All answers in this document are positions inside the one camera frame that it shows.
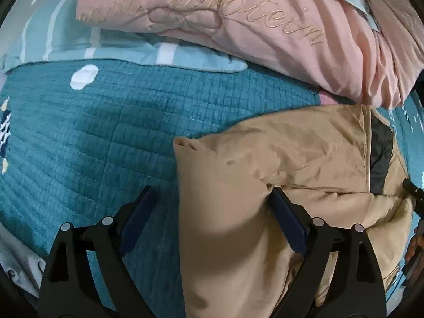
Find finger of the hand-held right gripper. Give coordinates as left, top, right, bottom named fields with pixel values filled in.
left=402, top=178, right=424, bottom=203

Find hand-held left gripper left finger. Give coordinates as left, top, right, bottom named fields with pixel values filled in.
left=36, top=186, right=156, bottom=318

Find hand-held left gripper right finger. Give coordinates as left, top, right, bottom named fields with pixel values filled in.
left=268, top=186, right=388, bottom=318

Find tan jacket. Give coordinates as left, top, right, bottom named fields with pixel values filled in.
left=173, top=104, right=415, bottom=318

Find person's right hand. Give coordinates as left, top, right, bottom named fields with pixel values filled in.
left=405, top=227, right=424, bottom=263

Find teal quilted blanket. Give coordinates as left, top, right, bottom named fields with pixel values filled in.
left=0, top=58, right=424, bottom=318

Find grey cloth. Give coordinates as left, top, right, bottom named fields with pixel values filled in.
left=0, top=221, right=47, bottom=299

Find light blue striped pillow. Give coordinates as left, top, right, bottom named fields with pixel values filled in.
left=0, top=0, right=248, bottom=73

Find pink embroidered quilt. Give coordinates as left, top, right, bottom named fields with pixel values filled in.
left=76, top=0, right=424, bottom=111

